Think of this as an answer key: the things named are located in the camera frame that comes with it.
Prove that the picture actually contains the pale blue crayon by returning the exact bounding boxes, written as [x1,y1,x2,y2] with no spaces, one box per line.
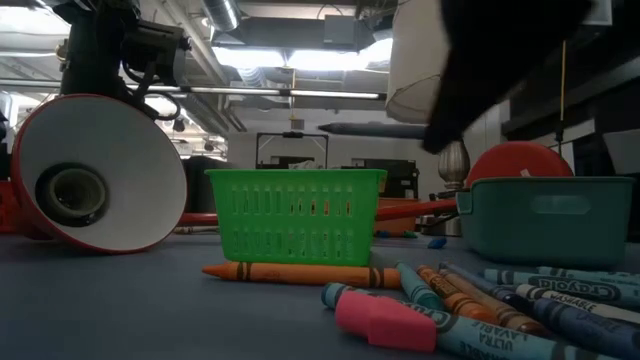
[514,283,640,325]

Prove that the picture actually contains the white shade table lamp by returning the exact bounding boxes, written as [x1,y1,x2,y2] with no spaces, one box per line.
[384,0,471,192]

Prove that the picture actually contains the black cabinet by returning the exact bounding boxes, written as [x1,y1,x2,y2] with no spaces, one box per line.
[349,158,420,200]

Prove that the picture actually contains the grey panel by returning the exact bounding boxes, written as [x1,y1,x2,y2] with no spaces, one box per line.
[602,128,640,176]

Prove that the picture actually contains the ceiling light bar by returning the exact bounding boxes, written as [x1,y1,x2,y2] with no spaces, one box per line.
[0,77,387,101]

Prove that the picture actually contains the teal plastic bin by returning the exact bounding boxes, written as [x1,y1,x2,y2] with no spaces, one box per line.
[455,175,635,266]

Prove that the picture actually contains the orange plastic bin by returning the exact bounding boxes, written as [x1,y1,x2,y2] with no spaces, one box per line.
[374,197,421,234]

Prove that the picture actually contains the green plastic basket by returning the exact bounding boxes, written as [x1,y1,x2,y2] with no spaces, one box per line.
[204,168,389,267]

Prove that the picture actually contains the pink eraser cap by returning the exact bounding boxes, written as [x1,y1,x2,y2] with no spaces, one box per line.
[334,290,438,354]

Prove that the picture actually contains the grey crayon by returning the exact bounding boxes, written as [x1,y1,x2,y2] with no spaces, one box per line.
[172,225,221,235]

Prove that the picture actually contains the red plastic basket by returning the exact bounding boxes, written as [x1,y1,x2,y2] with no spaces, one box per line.
[0,179,21,234]

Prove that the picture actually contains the yellow hanging cable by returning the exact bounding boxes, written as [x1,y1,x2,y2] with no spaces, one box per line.
[558,39,568,144]

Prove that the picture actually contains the black metal frame stand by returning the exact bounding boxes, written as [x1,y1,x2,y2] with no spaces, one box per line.
[255,131,330,171]

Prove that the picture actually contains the silver ventilation duct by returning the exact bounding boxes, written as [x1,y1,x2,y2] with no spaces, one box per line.
[202,0,241,32]

